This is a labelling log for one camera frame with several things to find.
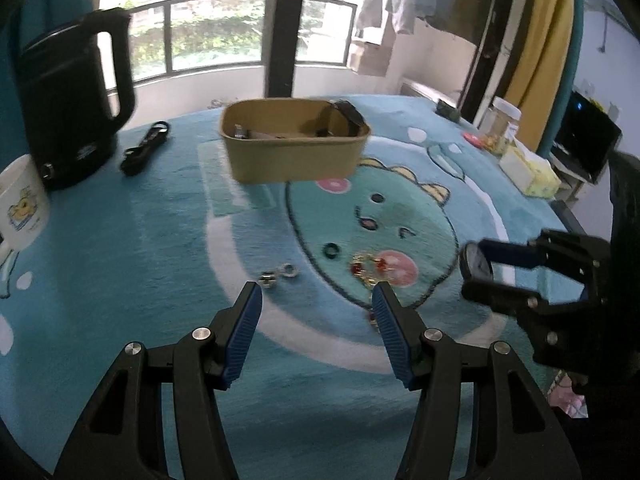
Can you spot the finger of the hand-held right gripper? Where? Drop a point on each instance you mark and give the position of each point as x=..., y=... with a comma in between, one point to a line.
x=510, y=254
x=495, y=296

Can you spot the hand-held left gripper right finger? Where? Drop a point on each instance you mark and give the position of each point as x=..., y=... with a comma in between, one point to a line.
x=392, y=340

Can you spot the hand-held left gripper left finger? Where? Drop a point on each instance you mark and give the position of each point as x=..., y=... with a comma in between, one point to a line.
x=245, y=330

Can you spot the white dial wristwatch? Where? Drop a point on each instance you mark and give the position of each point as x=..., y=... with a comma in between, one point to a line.
x=476, y=261

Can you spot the tan rectangular bowl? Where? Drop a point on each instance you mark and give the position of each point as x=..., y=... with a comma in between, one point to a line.
x=290, y=160

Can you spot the large black wristwatch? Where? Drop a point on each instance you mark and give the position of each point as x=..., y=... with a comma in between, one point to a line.
x=347, y=114

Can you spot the yellow tissue box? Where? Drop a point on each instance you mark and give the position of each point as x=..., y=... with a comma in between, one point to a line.
x=532, y=172

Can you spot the blue dinosaur printed blanket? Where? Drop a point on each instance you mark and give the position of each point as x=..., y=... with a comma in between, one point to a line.
x=150, y=270

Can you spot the pink flat object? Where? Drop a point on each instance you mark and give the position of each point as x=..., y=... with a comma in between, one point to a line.
x=475, y=140

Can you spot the clear jar white lid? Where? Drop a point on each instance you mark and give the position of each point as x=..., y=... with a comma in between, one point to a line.
x=497, y=120

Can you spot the black laptop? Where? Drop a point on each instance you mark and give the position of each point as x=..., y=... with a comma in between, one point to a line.
x=590, y=140

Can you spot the dark green small object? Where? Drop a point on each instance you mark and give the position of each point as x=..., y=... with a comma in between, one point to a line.
x=446, y=110

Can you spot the white air conditioner unit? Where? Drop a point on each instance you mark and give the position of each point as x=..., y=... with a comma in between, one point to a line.
x=425, y=91

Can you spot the yellow curtain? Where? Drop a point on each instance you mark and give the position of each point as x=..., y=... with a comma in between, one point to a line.
x=540, y=45

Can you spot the narrow teal curtain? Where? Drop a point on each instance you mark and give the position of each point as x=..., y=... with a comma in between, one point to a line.
x=572, y=35

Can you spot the cardboard box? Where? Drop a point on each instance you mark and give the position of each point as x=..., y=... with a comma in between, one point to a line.
x=370, y=57

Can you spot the white cartoon mug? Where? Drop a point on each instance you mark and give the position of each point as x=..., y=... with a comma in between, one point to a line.
x=20, y=205

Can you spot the grey hanging shirt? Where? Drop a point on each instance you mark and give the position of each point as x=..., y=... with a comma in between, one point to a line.
x=390, y=0

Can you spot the black electric kettle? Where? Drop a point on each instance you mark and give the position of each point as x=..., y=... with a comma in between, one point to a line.
x=65, y=110

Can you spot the black balcony railing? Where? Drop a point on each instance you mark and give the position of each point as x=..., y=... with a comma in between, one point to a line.
x=167, y=35

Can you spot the black sliding door frame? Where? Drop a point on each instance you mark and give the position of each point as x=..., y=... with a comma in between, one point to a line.
x=492, y=35

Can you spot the black window post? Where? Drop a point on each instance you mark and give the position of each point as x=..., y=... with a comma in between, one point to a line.
x=282, y=25

